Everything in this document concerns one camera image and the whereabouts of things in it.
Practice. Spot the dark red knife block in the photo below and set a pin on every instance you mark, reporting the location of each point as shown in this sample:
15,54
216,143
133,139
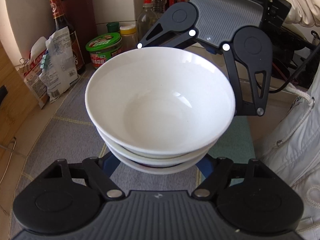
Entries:
80,14

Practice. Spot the green-lidded sauce jar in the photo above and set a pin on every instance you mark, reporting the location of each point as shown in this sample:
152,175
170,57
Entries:
103,48

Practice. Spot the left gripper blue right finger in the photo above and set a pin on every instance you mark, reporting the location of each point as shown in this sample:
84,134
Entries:
205,166

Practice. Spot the grey and teal dish towel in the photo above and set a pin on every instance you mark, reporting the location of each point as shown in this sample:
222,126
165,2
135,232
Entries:
70,135

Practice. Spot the small green-capped bottle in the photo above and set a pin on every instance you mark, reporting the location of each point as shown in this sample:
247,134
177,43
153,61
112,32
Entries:
113,27

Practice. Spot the clear glass oil bottle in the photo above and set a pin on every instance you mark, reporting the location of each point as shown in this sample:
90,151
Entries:
146,19

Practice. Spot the white bowl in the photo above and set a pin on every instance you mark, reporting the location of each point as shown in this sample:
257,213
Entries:
154,160
160,100
158,170

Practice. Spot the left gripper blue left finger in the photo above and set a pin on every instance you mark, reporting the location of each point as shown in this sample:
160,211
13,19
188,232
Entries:
109,163

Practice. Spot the red-white food bag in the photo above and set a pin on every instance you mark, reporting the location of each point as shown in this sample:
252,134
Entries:
30,71

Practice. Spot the white clipped plastic bag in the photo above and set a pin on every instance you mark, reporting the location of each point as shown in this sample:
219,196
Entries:
58,65

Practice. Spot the bamboo cutting board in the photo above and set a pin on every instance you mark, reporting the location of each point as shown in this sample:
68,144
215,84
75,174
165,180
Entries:
17,104

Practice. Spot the yellow-capped spice jar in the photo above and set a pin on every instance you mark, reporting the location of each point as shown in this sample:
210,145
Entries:
128,37

